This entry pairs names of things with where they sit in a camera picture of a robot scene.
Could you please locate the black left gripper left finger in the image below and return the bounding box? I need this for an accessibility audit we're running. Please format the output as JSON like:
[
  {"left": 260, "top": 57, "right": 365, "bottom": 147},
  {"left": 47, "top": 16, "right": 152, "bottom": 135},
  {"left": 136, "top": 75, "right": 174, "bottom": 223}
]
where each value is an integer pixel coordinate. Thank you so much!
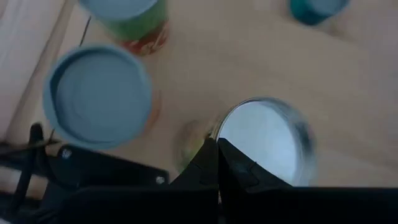
[{"left": 169, "top": 138, "right": 220, "bottom": 188}]

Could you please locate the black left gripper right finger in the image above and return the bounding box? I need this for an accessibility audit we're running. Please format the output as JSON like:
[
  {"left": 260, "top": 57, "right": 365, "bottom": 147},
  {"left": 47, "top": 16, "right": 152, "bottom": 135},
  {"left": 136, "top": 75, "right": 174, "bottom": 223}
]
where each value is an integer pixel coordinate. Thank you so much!
[{"left": 217, "top": 138, "right": 294, "bottom": 189}]

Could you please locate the grey cup bottom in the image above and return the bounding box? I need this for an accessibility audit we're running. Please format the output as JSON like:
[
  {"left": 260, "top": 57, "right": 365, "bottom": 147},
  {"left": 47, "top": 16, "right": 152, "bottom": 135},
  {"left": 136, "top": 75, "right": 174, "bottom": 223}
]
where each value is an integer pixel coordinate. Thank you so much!
[{"left": 174, "top": 96, "right": 318, "bottom": 187}]

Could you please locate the green red spaghetti can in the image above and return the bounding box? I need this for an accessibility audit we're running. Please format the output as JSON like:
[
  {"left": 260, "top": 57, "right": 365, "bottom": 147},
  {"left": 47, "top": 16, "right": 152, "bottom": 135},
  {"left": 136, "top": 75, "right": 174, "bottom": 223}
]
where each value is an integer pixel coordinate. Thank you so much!
[{"left": 79, "top": 0, "right": 171, "bottom": 57}]

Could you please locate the teal yellow carrots can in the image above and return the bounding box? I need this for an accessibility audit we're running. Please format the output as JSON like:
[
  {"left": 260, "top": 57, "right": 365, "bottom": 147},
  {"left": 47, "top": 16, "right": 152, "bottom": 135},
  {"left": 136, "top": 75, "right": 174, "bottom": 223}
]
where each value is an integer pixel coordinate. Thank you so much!
[{"left": 289, "top": 0, "right": 351, "bottom": 26}]

